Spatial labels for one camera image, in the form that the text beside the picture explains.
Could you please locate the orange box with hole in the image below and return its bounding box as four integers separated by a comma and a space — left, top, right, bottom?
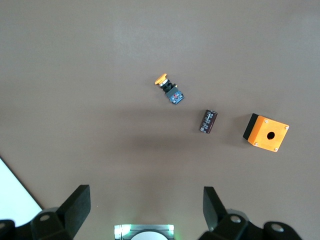
242, 112, 290, 153

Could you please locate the aluminium arm base plate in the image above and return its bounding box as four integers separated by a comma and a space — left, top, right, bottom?
114, 224, 175, 240

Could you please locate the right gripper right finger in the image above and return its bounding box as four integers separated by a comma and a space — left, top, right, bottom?
198, 186, 304, 240

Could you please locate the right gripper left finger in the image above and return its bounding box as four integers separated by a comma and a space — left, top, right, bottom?
0, 184, 91, 240

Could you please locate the yellow mushroom push button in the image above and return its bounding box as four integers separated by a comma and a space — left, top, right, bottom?
154, 73, 185, 106

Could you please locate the white drawer cabinet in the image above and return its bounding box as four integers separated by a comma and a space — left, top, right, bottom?
0, 156, 43, 228

